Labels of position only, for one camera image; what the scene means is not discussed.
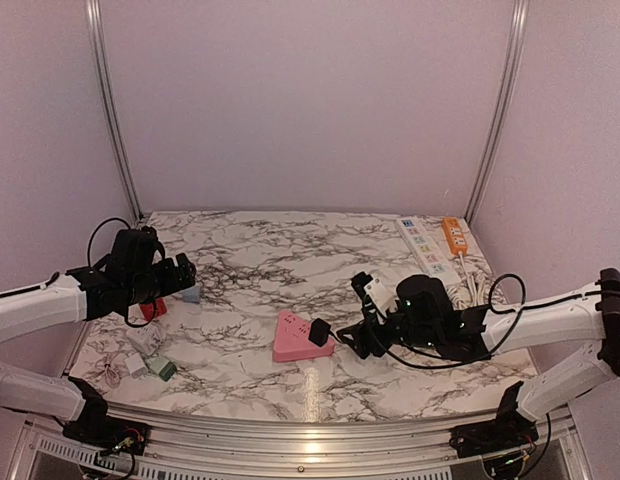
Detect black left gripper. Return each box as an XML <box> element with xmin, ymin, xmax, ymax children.
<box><xmin>125</xmin><ymin>253</ymin><xmax>196</xmax><ymax>307</ymax></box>

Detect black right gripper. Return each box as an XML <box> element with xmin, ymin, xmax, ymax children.
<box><xmin>337</xmin><ymin>306</ymin><xmax>441</xmax><ymax>360</ymax></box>

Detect black power adapter with cable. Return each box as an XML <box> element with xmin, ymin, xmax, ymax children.
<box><xmin>308</xmin><ymin>318</ymin><xmax>341</xmax><ymax>347</ymax></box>

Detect pink triangular power strip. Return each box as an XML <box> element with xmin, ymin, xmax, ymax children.
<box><xmin>272</xmin><ymin>310</ymin><xmax>336</xmax><ymax>363</ymax></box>

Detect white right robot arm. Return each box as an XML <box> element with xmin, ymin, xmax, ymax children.
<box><xmin>336</xmin><ymin>268</ymin><xmax>620</xmax><ymax>448</ymax></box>

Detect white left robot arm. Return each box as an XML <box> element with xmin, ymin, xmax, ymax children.
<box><xmin>0</xmin><ymin>227</ymin><xmax>196</xmax><ymax>445</ymax></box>

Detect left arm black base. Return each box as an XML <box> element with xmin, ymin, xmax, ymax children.
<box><xmin>62</xmin><ymin>376</ymin><xmax>150</xmax><ymax>456</ymax></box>

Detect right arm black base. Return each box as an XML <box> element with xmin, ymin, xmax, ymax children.
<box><xmin>449</xmin><ymin>381</ymin><xmax>539</xmax><ymax>458</ymax></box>

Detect light blue plug adapter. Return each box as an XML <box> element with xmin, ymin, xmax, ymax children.
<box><xmin>181</xmin><ymin>285</ymin><xmax>201</xmax><ymax>304</ymax></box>

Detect green plug adapter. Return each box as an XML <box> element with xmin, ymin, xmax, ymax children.
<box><xmin>146</xmin><ymin>356</ymin><xmax>178</xmax><ymax>382</ymax></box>

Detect red cube socket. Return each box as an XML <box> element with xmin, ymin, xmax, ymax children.
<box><xmin>139</xmin><ymin>298</ymin><xmax>168</xmax><ymax>322</ymax></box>

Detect white cube adapter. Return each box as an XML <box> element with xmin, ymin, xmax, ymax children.
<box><xmin>126</xmin><ymin>324</ymin><xmax>164</xmax><ymax>356</ymax></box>

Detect white multicolour power strip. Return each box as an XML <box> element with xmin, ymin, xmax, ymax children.
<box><xmin>395</xmin><ymin>217</ymin><xmax>461</xmax><ymax>287</ymax></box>

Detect orange power strip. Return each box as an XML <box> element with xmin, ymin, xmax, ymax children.
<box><xmin>442</xmin><ymin>217</ymin><xmax>468</xmax><ymax>257</ymax></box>

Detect aluminium front rail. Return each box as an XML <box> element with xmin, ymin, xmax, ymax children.
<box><xmin>9</xmin><ymin>394</ymin><xmax>591</xmax><ymax>480</ymax></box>

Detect right aluminium frame post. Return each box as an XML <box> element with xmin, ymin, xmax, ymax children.
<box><xmin>464</xmin><ymin>0</ymin><xmax>530</xmax><ymax>225</ymax></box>

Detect aluminium frame post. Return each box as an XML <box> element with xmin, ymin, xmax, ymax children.
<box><xmin>86</xmin><ymin>0</ymin><xmax>144</xmax><ymax>221</ymax></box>
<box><xmin>464</xmin><ymin>0</ymin><xmax>530</xmax><ymax>225</ymax></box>

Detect left aluminium frame post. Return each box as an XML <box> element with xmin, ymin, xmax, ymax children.
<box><xmin>86</xmin><ymin>0</ymin><xmax>144</xmax><ymax>221</ymax></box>

